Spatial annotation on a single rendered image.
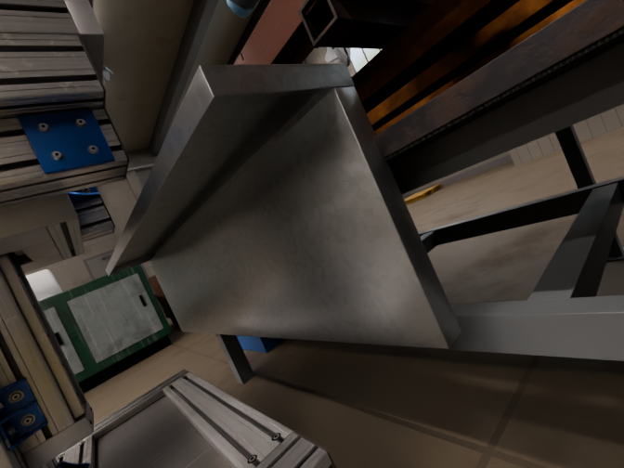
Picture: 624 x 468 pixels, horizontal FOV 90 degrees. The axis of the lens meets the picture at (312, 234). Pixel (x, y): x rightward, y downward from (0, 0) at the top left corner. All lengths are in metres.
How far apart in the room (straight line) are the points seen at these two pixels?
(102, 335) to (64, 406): 2.53
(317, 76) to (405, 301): 0.30
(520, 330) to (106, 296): 3.09
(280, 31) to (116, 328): 2.98
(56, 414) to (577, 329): 0.79
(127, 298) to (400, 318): 2.97
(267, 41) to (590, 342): 0.59
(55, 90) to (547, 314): 0.71
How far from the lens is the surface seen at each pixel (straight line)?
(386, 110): 0.84
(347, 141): 0.41
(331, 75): 0.42
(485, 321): 0.53
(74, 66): 0.61
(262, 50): 0.58
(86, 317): 3.27
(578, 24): 0.35
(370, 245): 0.43
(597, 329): 0.49
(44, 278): 6.27
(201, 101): 0.34
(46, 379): 0.75
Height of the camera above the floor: 0.52
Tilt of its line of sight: 2 degrees down
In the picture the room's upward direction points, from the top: 24 degrees counter-clockwise
